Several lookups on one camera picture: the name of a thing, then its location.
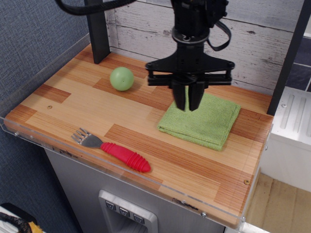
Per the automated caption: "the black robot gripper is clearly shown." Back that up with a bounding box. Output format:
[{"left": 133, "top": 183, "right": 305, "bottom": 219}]
[{"left": 146, "top": 31, "right": 235, "bottom": 111}]

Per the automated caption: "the green cloth napkin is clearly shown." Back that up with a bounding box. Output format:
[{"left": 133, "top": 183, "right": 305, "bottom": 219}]
[{"left": 157, "top": 93, "right": 241, "bottom": 151}]

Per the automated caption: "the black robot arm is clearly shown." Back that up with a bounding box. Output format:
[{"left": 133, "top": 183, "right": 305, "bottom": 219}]
[{"left": 146, "top": 0, "right": 235, "bottom": 111}]

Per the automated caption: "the light green ball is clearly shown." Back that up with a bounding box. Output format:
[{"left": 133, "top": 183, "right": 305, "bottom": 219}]
[{"left": 110, "top": 67, "right": 134, "bottom": 91}]

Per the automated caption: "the white ribbed appliance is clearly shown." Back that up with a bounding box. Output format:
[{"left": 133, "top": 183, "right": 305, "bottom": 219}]
[{"left": 259, "top": 87, "right": 311, "bottom": 191}]

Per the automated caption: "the grey cabinet with dispenser panel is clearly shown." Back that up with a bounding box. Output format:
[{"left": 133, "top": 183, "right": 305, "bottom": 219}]
[{"left": 46, "top": 150, "right": 225, "bottom": 233}]

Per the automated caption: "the yellow and black object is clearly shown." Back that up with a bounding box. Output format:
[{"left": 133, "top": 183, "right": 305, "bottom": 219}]
[{"left": 0, "top": 203, "right": 44, "bottom": 233}]

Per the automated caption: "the black flat ribbon cable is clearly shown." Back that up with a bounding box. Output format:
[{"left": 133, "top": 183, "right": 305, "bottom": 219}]
[{"left": 206, "top": 19, "right": 232, "bottom": 52}]

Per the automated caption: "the left dark metal post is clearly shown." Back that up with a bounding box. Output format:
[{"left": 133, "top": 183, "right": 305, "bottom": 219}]
[{"left": 86, "top": 12, "right": 110, "bottom": 64}]

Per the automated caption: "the dark metal post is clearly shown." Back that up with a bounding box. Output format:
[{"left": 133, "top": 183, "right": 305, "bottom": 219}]
[
  {"left": 86, "top": 12, "right": 110, "bottom": 64},
  {"left": 267, "top": 0, "right": 311, "bottom": 116}
]

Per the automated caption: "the red handled metal fork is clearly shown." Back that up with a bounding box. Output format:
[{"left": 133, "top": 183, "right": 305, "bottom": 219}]
[{"left": 71, "top": 128, "right": 151, "bottom": 172}]

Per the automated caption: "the black braided sleeved cable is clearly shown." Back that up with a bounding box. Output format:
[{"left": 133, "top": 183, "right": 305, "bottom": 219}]
[{"left": 54, "top": 0, "right": 137, "bottom": 16}]

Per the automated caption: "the right dark metal post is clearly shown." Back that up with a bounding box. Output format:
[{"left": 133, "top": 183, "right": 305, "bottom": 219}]
[{"left": 267, "top": 0, "right": 311, "bottom": 116}]

